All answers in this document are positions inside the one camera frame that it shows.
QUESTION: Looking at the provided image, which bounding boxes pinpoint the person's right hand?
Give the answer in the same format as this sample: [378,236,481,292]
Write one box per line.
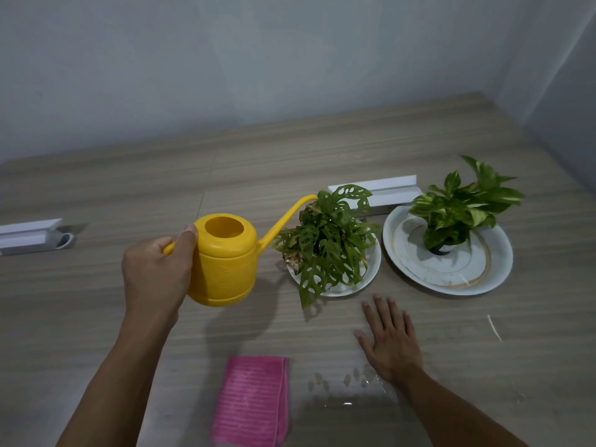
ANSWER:
[353,294,425,386]

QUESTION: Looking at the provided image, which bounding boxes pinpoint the person's left hand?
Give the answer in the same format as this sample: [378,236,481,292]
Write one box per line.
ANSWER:
[121,223,199,329]

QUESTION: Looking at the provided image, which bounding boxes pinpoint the yellow plastic watering can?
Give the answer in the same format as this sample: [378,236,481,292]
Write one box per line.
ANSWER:
[162,194,318,307]

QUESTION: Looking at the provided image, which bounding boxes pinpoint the person's right forearm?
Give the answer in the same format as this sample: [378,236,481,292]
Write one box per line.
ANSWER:
[397,368,529,447]

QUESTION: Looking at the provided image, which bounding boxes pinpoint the person's left forearm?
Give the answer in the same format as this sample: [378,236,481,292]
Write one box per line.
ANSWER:
[55,308,179,447]

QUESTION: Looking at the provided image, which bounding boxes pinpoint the small white plate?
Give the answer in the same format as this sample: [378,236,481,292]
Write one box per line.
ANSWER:
[285,222,382,298]

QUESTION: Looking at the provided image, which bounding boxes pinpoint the clear water spill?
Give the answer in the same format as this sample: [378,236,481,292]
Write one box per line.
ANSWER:
[305,364,397,411]

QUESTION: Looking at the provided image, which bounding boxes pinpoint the green holey-leaf plant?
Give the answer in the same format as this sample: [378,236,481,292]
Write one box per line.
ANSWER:
[272,184,383,310]

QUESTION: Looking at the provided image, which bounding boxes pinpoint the large white gold-rimmed plate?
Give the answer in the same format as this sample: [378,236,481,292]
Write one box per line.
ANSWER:
[382,205,514,296]

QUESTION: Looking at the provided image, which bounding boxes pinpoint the white plastic profile piece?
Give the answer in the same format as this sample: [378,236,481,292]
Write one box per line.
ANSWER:
[327,175,424,215]
[0,218,75,257]

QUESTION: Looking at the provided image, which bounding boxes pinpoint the pink microfibre cloth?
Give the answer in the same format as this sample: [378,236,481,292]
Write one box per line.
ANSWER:
[209,355,290,447]

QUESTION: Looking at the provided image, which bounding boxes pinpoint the variegated green pothos plant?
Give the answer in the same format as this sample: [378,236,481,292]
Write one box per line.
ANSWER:
[408,155,526,251]

